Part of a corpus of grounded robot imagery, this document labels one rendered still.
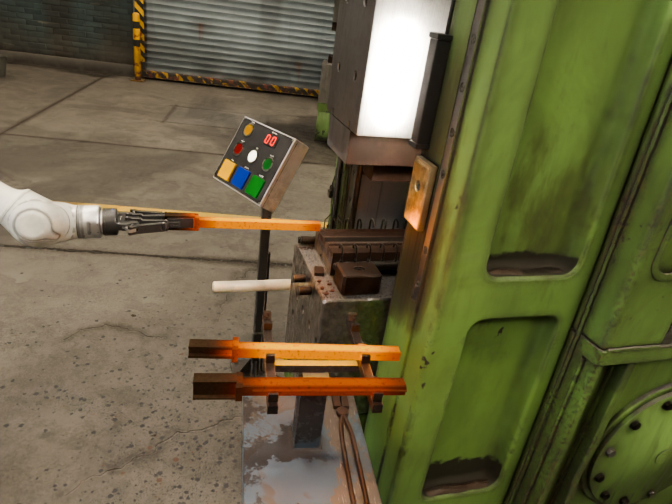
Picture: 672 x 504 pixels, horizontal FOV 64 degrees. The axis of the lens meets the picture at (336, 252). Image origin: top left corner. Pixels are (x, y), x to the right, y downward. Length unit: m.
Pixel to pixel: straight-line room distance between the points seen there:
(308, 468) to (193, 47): 8.59
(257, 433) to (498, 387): 0.73
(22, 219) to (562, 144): 1.23
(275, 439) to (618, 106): 1.12
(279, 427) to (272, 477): 0.15
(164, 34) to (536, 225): 8.54
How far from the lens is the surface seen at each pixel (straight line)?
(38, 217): 1.36
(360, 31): 1.47
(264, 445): 1.35
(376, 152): 1.53
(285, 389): 1.08
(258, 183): 2.01
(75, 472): 2.32
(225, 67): 9.47
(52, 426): 2.51
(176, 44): 9.53
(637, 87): 1.41
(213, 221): 1.56
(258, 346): 1.18
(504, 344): 1.59
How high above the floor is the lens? 1.70
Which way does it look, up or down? 26 degrees down
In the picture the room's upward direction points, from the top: 8 degrees clockwise
